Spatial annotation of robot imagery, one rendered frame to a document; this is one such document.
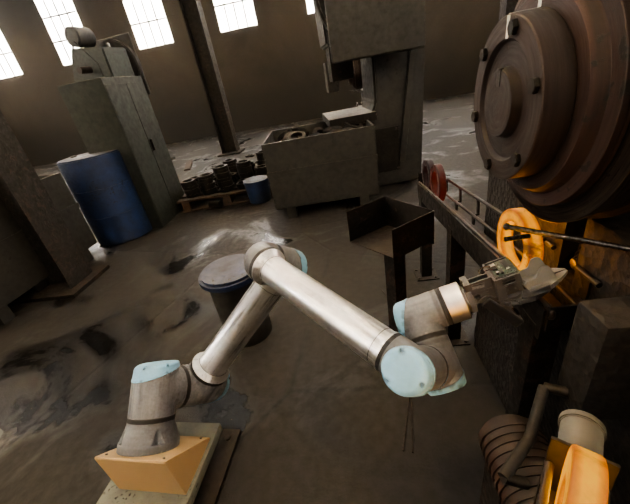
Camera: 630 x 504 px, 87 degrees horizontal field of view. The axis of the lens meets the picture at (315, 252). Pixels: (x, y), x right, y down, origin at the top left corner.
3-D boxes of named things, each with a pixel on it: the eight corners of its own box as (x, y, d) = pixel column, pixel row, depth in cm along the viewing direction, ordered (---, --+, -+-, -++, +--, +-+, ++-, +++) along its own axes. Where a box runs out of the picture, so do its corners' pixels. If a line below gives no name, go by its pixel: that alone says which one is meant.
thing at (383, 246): (393, 325, 174) (384, 196, 140) (433, 354, 153) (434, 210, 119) (363, 344, 166) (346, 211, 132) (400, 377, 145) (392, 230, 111)
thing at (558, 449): (599, 514, 47) (620, 464, 43) (599, 518, 47) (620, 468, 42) (538, 482, 52) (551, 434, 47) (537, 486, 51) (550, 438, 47)
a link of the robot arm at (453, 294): (457, 331, 76) (445, 305, 85) (479, 325, 75) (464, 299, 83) (445, 303, 72) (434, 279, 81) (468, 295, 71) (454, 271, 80)
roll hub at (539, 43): (490, 157, 80) (502, 18, 67) (557, 196, 56) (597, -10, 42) (466, 160, 81) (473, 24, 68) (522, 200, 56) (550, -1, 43)
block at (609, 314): (607, 385, 69) (643, 291, 57) (638, 421, 62) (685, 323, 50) (552, 388, 70) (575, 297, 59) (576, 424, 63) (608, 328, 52)
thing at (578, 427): (601, 447, 52) (611, 420, 50) (599, 497, 46) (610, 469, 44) (555, 427, 56) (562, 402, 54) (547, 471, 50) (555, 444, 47)
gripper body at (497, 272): (524, 272, 68) (465, 292, 72) (532, 302, 72) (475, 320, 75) (507, 254, 75) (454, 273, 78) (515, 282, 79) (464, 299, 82)
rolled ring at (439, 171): (439, 167, 149) (446, 166, 149) (429, 161, 166) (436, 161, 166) (439, 206, 156) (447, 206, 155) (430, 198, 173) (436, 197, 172)
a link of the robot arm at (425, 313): (406, 344, 83) (393, 307, 88) (456, 329, 80) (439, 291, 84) (400, 342, 75) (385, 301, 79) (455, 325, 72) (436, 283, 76)
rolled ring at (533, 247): (509, 193, 84) (523, 191, 84) (490, 236, 99) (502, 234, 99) (538, 254, 74) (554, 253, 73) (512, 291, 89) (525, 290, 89)
